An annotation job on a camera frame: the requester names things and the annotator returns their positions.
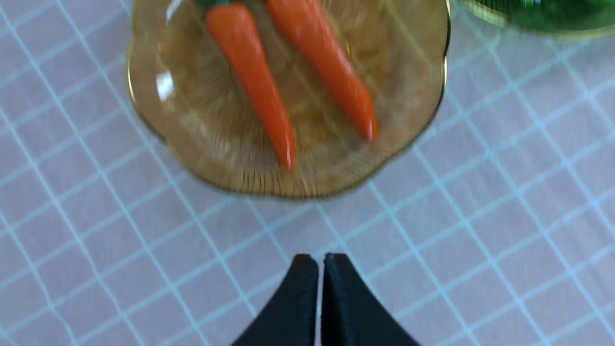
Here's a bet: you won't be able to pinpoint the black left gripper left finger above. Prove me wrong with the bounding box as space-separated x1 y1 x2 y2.
233 254 319 346

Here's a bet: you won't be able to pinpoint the green ribbed glass plate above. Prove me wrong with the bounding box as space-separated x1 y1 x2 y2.
461 0 615 40

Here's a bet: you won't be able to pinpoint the amber ribbed glass plate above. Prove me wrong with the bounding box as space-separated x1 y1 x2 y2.
127 0 451 199

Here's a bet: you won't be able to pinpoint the orange toy carrot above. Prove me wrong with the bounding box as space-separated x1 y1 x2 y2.
267 0 378 141
196 0 296 170

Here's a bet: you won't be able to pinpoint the pink checkered tablecloth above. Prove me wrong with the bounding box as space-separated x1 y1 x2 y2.
0 0 614 346

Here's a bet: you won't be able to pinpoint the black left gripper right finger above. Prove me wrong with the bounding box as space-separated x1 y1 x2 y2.
320 253 419 346

